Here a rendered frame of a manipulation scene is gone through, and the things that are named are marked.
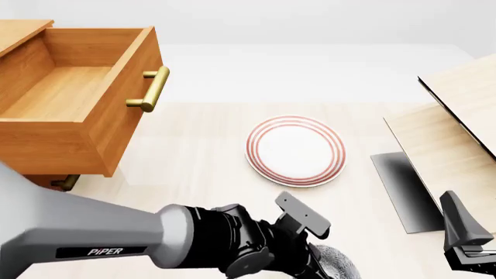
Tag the grey patterned bowl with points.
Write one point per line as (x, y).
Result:
(341, 263)

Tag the dark grey flat panel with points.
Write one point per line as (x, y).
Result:
(407, 194)

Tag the grey and black left robot arm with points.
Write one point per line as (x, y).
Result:
(97, 226)

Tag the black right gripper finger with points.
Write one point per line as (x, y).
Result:
(461, 223)

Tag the pale wood panel with black edge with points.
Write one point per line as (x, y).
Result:
(470, 93)

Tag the small flat grey plate on stalk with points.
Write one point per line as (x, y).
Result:
(306, 213)

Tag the white plate with red rings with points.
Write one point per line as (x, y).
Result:
(295, 151)

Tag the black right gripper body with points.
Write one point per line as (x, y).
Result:
(469, 261)

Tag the open wooden drawer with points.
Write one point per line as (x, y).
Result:
(58, 96)

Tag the wooden cabinet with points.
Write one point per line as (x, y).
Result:
(19, 32)

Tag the closed wooden drawer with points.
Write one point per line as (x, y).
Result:
(38, 179)

